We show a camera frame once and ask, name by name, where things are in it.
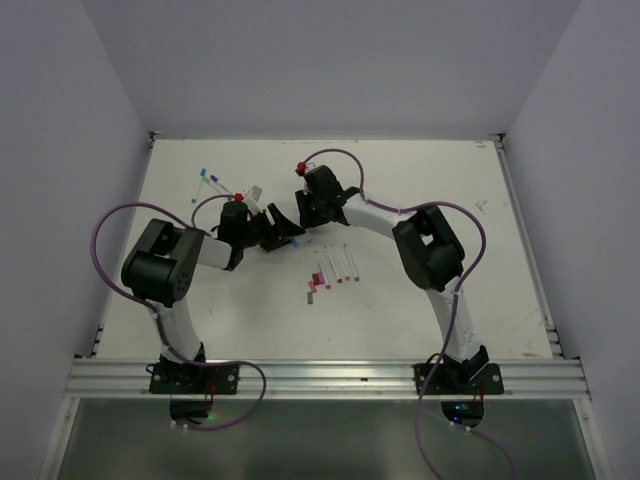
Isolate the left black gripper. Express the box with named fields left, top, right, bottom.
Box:
left=238, top=203, right=303, bottom=251

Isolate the purple capped marker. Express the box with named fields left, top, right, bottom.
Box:
left=315, top=251, right=332, bottom=290

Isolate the brown capped marker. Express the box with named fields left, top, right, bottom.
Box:
left=324, top=246, right=343, bottom=284

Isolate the dark blue capped marker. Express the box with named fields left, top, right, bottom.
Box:
left=209, top=174, right=236, bottom=197

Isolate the thin light blue marker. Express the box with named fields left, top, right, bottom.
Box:
left=191, top=176, right=205, bottom=204

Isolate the pink capped marker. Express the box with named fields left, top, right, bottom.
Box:
left=332, top=245, right=350, bottom=281

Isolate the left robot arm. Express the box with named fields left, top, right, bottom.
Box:
left=121, top=200, right=305, bottom=395

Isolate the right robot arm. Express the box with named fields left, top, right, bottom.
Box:
left=296, top=162, right=489, bottom=394

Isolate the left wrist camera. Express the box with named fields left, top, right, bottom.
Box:
left=244, top=185, right=263, bottom=215

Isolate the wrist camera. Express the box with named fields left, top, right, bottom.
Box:
left=244, top=185, right=263, bottom=215
left=295, top=161, right=315, bottom=195

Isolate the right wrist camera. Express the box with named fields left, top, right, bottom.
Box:
left=295, top=161, right=315, bottom=195

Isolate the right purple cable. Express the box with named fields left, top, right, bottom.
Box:
left=302, top=148, right=516, bottom=480

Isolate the purple cable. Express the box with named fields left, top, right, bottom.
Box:
left=302, top=148, right=516, bottom=480
left=89, top=192, right=269, bottom=432

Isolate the aluminium rail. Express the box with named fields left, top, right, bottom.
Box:
left=63, top=358, right=590, bottom=400

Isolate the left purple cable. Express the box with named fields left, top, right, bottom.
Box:
left=89, top=192, right=269, bottom=432

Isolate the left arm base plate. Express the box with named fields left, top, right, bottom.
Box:
left=145, top=362, right=239, bottom=396

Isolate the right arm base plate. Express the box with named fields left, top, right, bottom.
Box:
left=412, top=363, right=505, bottom=396

